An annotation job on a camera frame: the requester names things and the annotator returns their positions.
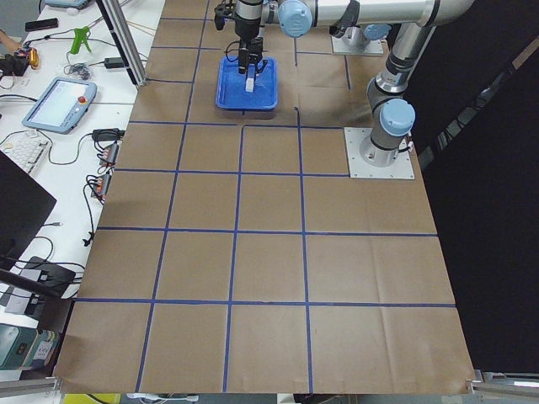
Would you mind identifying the aluminium frame column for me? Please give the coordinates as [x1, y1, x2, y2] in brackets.
[96, 0, 147, 88]

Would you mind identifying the white keyboard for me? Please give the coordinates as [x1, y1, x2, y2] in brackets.
[1, 136, 51, 177]

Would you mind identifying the white block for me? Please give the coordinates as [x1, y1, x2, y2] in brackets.
[245, 65, 256, 93]

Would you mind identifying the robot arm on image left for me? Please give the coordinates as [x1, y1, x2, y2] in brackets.
[344, 24, 392, 47]

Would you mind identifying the black docking hub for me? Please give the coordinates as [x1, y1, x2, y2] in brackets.
[19, 257, 76, 298]

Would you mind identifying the black smartphone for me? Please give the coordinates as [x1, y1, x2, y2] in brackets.
[24, 18, 59, 32]

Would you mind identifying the metal base plate image left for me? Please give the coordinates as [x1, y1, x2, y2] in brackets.
[332, 37, 384, 56]

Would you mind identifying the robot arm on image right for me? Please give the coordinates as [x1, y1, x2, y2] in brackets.
[214, 1, 472, 167]

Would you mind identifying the metal base plate image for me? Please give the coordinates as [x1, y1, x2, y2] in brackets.
[344, 127, 415, 180]
[332, 37, 384, 56]

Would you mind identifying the black monitor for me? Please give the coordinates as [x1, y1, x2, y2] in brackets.
[0, 153, 56, 270]

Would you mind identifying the black power adapter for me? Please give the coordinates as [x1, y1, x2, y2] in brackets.
[103, 57, 125, 70]

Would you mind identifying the orange black adapter box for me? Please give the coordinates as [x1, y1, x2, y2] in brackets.
[98, 143, 120, 167]
[88, 173, 112, 202]

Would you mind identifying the green hand tool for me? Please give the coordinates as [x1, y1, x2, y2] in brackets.
[70, 26, 92, 55]

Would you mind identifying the blue teach pendant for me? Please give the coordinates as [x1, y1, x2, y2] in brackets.
[22, 77, 98, 134]

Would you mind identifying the metal base plate image right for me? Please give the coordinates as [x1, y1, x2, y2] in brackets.
[344, 127, 415, 180]

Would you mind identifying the blue plastic tray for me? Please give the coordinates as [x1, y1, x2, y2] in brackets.
[215, 56, 281, 112]

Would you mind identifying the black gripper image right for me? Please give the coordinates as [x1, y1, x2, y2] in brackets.
[214, 2, 268, 76]

